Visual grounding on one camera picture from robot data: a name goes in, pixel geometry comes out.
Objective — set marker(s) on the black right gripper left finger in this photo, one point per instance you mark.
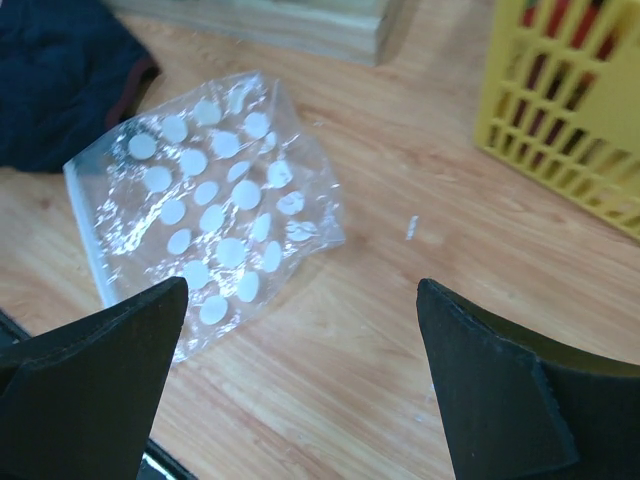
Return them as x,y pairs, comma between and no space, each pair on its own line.
79,401

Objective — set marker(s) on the dark navy cloth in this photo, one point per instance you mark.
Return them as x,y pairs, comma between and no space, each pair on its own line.
70,72

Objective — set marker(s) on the clear dotted zip top bag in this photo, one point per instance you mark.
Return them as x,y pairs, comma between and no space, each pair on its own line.
221,186

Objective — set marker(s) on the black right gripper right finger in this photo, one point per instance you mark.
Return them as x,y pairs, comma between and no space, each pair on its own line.
516,404

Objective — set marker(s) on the yellow plastic basket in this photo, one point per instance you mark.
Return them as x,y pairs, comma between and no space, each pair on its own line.
560,101

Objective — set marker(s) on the wooden clothes rack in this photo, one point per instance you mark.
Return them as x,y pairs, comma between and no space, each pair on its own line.
353,31

